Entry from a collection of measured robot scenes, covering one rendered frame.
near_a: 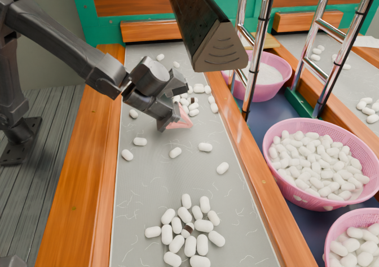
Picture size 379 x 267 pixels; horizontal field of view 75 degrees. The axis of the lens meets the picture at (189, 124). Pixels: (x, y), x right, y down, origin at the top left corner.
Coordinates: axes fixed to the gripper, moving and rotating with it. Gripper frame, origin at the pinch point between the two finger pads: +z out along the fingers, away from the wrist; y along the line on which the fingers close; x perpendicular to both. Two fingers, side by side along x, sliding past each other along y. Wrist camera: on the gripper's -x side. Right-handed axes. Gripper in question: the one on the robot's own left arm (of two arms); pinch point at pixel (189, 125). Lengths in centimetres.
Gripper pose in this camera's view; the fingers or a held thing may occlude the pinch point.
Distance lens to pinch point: 69.0
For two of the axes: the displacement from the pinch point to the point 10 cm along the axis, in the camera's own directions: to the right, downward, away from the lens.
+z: 7.5, 4.0, 5.2
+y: -1.6, -6.6, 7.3
